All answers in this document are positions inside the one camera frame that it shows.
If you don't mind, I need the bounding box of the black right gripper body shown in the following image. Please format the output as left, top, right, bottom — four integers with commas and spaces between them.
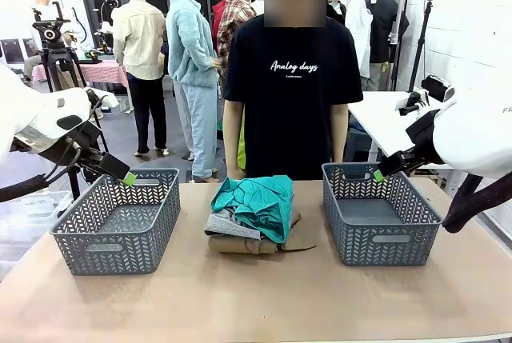
399, 110, 441, 166

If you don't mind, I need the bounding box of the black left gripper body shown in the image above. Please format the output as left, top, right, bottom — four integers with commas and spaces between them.
66, 121, 108, 170

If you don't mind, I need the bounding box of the grey t-shirt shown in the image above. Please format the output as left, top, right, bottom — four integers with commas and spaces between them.
204, 206, 261, 240

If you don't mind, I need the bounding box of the teal garment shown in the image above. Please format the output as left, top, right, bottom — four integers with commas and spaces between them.
210, 174, 295, 244

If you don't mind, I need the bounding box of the beige garment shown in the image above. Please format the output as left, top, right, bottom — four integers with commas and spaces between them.
207, 209, 317, 255

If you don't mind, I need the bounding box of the person's left forearm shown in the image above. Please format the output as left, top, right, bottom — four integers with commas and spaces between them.
330, 103, 350, 164

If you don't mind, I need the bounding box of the person's right forearm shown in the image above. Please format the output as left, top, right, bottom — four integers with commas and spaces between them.
222, 101, 246, 169

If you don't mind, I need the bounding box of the large white table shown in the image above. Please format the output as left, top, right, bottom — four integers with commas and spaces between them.
347, 90, 457, 184

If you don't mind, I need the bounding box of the black bag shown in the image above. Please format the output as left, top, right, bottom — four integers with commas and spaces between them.
420, 74, 457, 103

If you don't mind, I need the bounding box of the table with pink cloth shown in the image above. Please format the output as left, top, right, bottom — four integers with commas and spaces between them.
31, 58, 129, 88

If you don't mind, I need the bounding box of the grey plastic woven-pattern basket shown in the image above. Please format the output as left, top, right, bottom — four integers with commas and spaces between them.
50, 167, 182, 277
322, 162, 444, 267

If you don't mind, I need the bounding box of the black light stand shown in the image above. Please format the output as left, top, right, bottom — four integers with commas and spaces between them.
407, 0, 435, 94

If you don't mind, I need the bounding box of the clear plastic storage bin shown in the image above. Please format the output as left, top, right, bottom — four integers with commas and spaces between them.
0, 189, 74, 280

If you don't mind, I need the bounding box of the mannequin in cream jacket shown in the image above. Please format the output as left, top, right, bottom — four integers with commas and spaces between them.
110, 0, 168, 158

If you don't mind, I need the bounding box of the mannequin in black shirt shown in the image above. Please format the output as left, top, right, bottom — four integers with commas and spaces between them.
366, 0, 410, 92

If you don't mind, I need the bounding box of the black leaning stand pole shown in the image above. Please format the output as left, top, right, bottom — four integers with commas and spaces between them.
390, 0, 413, 90

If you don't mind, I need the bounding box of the person in black t-shirt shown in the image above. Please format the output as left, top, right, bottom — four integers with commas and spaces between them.
222, 0, 365, 182

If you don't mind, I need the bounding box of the mannequin in white shirt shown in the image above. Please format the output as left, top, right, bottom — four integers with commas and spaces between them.
344, 0, 375, 92

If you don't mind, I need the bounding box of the mannequin in light blue fleece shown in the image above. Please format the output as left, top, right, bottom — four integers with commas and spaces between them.
166, 0, 222, 183

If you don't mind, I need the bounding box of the seated person in white shirt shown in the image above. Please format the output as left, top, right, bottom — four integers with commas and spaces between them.
22, 0, 77, 86

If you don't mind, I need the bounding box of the mannequin in red top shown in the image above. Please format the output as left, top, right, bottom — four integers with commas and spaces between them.
210, 0, 227, 54

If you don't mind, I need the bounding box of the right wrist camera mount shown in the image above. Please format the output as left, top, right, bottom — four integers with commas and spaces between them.
394, 90, 431, 117

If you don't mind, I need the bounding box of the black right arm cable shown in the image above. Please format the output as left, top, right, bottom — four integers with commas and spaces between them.
442, 170, 512, 234

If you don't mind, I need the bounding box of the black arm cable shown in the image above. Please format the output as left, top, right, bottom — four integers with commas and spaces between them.
442, 170, 512, 234
0, 94, 109, 203

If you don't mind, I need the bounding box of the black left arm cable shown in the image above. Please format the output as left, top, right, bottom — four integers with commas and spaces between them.
0, 94, 109, 203

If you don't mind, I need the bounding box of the black camera on tripod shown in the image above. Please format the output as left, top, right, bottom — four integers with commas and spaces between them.
31, 1, 109, 200

